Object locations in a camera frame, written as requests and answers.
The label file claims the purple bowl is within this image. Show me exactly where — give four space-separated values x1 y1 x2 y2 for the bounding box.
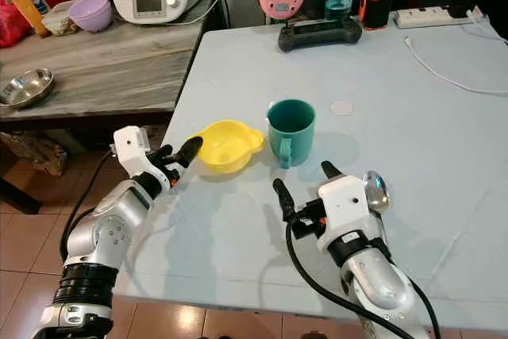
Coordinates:
67 0 114 34

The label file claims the white charging cable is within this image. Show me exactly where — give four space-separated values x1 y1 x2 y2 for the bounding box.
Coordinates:
402 34 508 96

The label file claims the white round disc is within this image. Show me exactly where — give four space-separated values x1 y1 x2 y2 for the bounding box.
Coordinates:
329 99 356 117

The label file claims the orange and black device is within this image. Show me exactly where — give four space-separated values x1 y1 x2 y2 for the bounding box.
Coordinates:
357 0 397 32

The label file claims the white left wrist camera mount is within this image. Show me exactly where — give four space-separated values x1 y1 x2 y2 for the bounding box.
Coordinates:
113 125 172 191

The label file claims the printed bag under table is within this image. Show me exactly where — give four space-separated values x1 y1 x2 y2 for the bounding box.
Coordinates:
0 130 59 178

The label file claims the clear plastic food container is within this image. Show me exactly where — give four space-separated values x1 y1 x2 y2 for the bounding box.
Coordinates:
40 1 79 37

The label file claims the white power strip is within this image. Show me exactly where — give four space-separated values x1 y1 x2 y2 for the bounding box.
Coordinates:
394 6 458 29

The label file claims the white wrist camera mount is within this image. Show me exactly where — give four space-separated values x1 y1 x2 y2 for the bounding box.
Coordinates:
113 125 172 191
315 173 374 238

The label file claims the yellow plastic bowl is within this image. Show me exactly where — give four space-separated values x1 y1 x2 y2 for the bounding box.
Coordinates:
190 118 265 175

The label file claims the metal spoon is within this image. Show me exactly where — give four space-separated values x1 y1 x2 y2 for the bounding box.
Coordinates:
362 169 392 216

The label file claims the stainless steel bowl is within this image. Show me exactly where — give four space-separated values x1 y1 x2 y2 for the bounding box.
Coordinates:
1 67 56 110

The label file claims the green plastic mug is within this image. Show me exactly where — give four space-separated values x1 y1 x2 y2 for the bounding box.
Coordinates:
265 98 318 170

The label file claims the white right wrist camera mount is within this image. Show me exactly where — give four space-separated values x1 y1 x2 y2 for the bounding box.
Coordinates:
315 173 374 238

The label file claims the orange sauce bottle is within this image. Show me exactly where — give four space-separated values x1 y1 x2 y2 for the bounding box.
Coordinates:
7 0 49 37

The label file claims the grey wooden side table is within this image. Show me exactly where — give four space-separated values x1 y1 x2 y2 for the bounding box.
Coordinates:
0 0 217 216

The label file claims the black handheld controller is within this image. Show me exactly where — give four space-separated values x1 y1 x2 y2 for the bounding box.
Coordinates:
277 17 364 53

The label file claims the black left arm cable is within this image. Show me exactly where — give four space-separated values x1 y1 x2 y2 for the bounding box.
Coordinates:
60 151 117 267

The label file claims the red plastic bag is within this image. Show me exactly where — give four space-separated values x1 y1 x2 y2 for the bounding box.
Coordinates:
0 0 33 48

